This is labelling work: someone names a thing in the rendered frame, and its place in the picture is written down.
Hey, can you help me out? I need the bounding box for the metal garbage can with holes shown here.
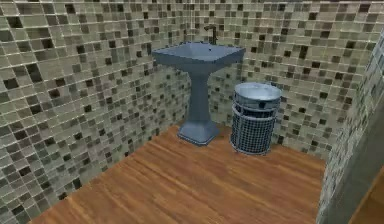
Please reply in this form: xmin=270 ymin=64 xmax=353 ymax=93
xmin=229 ymin=81 xmax=283 ymax=156

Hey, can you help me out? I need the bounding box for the dark bronze faucet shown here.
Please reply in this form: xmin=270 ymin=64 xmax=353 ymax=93
xmin=203 ymin=24 xmax=219 ymax=46

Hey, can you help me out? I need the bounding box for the grey pedestal sink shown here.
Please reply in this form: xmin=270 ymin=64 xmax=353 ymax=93
xmin=151 ymin=40 xmax=247 ymax=147

